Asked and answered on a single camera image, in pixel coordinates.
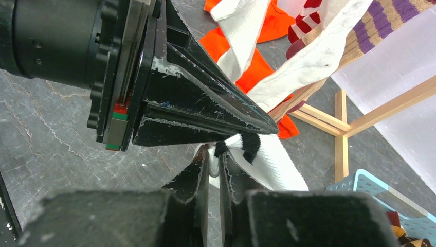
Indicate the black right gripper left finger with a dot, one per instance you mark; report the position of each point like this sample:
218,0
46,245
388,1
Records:
175,215

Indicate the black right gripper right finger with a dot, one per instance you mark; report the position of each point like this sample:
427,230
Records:
252,215

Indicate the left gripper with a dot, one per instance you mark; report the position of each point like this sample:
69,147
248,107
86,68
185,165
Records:
200,104

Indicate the white sock with black stripes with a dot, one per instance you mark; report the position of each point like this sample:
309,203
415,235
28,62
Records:
261,156

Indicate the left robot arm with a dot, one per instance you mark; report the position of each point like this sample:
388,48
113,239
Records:
151,82

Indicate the hanging white sock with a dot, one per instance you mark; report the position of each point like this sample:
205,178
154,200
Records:
241,23
317,60

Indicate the orange cloth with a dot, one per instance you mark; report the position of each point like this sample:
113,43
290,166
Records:
276,25

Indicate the tan sock maroon toe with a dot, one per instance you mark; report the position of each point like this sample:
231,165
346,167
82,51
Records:
299,97

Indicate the brown argyle sock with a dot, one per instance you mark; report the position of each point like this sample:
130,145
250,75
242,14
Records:
401,235

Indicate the red white striped sock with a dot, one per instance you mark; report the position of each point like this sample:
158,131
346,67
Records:
306,15

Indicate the light blue laundry basket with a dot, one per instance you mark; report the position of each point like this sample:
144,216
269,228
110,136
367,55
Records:
415,220

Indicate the purple tan striped sock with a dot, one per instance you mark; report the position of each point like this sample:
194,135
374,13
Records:
381,19

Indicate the wooden drying rack frame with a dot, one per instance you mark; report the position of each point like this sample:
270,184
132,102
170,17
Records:
338,126

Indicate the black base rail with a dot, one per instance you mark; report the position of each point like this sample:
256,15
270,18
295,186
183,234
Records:
10,226

